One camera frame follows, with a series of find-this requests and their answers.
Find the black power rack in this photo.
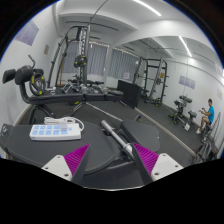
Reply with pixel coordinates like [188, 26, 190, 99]
[132, 57, 167, 107]

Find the black weight bench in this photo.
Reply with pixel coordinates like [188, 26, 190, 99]
[2, 66, 123, 124]

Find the white charger plug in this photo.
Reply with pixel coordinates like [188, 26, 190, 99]
[59, 123, 68, 130]

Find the black padded bench seat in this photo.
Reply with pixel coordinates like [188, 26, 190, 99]
[0, 122, 115, 174]

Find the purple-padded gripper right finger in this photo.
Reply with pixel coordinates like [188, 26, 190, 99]
[133, 143, 182, 185]

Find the white power strip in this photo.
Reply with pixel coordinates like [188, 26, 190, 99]
[29, 123, 81, 141]

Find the cable machine frame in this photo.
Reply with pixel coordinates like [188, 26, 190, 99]
[46, 23, 109, 86]

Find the black exercise machine right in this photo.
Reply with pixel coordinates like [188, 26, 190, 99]
[170, 95, 197, 131]

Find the white power strip cable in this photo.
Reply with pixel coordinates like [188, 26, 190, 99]
[43, 116, 85, 132]

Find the black yellow weight plate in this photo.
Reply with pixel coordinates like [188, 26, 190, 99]
[29, 73, 46, 96]

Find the wall poster upper left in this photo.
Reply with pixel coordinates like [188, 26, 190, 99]
[15, 20, 39, 46]

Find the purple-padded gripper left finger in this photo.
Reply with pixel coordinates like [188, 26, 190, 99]
[42, 144, 90, 184]

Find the person in blue shirt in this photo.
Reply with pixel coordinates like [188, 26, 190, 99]
[196, 99, 215, 134]

